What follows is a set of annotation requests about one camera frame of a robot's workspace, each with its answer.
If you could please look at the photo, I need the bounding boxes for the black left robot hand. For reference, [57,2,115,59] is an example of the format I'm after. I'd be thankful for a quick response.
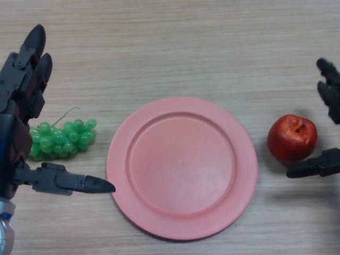
[0,24,116,200]

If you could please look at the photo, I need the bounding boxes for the red apple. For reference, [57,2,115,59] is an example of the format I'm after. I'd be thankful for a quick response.
[267,114,318,163]

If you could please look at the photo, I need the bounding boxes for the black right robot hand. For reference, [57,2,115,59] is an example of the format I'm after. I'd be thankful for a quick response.
[286,57,340,179]

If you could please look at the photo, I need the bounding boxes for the green grape bunch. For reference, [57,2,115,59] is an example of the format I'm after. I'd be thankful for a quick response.
[28,107,97,162]

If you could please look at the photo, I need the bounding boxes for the pink round plate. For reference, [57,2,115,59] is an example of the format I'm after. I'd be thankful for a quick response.
[106,96,259,242]

